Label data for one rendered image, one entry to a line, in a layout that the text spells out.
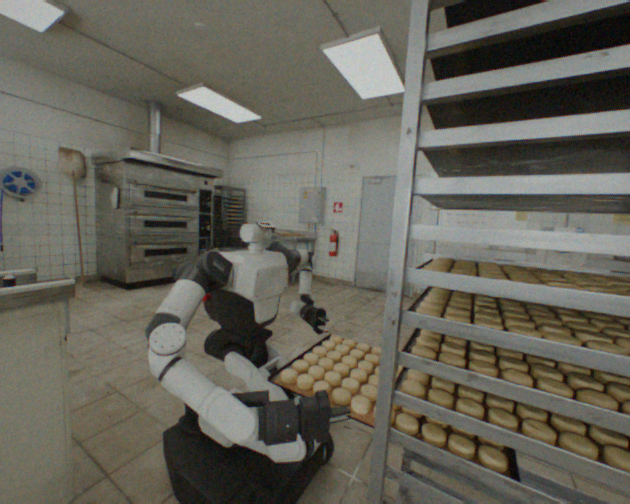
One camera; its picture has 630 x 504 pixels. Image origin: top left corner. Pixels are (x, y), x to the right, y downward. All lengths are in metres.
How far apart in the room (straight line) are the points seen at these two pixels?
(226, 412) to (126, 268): 4.16
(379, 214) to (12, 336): 4.55
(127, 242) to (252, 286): 3.83
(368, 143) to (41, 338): 4.82
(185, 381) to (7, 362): 0.64
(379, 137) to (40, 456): 5.03
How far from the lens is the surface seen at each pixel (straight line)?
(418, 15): 0.68
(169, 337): 0.74
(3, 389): 1.27
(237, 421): 0.68
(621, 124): 0.62
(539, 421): 0.75
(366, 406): 0.78
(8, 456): 1.38
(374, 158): 5.09
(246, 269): 0.95
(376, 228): 4.93
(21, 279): 1.51
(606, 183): 0.60
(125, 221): 4.66
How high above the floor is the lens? 1.15
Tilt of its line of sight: 6 degrees down
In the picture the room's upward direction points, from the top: 3 degrees clockwise
